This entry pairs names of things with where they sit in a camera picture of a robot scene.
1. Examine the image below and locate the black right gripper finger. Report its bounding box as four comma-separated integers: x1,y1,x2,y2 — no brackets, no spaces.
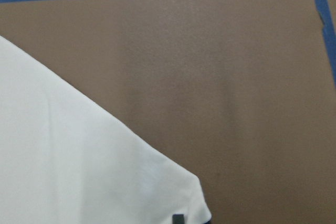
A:
172,214,184,224

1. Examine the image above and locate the white long-sleeve printed shirt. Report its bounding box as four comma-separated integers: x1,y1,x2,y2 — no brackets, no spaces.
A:
1,38,212,223

